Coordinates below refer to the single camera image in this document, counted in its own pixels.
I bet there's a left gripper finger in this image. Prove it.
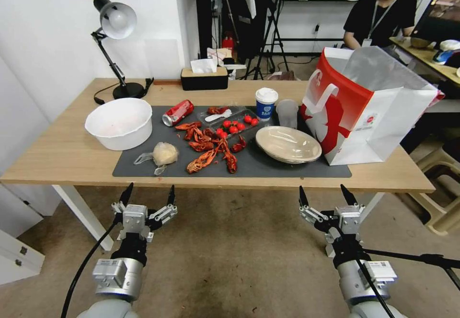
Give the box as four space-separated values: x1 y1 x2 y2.
111 182 134 222
148 184 179 230

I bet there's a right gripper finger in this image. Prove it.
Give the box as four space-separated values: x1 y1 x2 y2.
340 184 366 222
298 185 330 230

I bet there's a beige disposable takeout box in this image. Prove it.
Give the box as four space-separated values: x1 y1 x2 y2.
255 125 323 164

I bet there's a red white delivery bag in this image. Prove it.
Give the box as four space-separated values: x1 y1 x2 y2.
300 46 446 167

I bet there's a black tissue box wooden lid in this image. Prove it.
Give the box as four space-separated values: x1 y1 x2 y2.
180 58 230 91

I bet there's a cardboard box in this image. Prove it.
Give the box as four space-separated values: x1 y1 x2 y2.
207 46 238 64

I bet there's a clear plastic glove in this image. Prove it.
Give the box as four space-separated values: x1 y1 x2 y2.
133 150 168 176

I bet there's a crumpled yellowish plastic wad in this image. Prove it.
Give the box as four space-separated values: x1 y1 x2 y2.
152 141 180 165

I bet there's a black stand leg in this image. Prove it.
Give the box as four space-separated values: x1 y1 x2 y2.
362 248 460 280

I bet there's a wooden table with white legs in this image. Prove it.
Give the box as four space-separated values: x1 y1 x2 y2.
0 78 437 251

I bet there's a dark grey table mat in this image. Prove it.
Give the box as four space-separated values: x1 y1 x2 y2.
112 105 353 179

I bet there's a beige plastic stool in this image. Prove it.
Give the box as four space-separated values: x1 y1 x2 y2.
409 145 460 237

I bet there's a large white plastic bowl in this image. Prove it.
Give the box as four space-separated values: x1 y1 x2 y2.
84 98 154 151

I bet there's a white cabinet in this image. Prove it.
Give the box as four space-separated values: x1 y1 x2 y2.
0 183 62 287

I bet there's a red cola can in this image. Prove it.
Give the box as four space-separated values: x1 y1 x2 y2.
161 99 196 127

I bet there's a clear plastic cup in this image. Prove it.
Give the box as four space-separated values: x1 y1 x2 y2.
276 98 300 130

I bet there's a white blue paper coffee cup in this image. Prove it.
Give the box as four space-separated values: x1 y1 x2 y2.
255 87 279 122

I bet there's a clear plastic food tray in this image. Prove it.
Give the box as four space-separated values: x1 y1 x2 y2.
196 105 258 140

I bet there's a wooden side desk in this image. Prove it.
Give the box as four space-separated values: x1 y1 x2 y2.
389 36 460 83

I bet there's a brown bowl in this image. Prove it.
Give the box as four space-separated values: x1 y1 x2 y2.
410 36 434 49

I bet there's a white blue helmet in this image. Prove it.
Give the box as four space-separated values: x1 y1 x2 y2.
432 39 460 66

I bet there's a red fire extinguisher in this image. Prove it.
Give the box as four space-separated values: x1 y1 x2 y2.
222 30 237 50

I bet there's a black desk lamp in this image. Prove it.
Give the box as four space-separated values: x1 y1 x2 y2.
90 0 155 100

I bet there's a black tripod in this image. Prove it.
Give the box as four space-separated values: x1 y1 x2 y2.
243 0 299 80

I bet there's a person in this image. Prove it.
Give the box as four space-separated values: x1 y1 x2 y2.
343 0 418 50

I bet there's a dark monitor screen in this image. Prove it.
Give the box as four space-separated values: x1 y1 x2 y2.
411 0 460 48

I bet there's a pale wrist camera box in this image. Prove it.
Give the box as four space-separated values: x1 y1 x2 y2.
122 204 149 238
334 205 361 235

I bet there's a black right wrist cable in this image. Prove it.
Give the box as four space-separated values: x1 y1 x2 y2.
356 255 397 318

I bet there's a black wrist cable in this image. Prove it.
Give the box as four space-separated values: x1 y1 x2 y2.
356 255 397 318
60 221 120 318

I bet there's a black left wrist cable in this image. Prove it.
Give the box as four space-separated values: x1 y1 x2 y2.
60 221 120 318

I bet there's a black lamp cord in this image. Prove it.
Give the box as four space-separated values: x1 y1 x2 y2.
93 79 121 104

